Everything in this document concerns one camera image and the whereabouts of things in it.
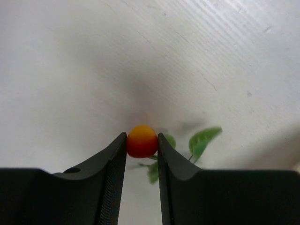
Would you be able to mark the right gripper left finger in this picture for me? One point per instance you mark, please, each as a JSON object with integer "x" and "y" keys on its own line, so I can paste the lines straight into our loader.
{"x": 86, "y": 194}

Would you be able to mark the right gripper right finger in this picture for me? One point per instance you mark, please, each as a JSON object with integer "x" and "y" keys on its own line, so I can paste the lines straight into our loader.
{"x": 190, "y": 195}

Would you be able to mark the cherry bunch with green leaves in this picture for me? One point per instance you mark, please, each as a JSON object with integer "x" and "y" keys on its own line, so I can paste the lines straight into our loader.
{"x": 142, "y": 142}

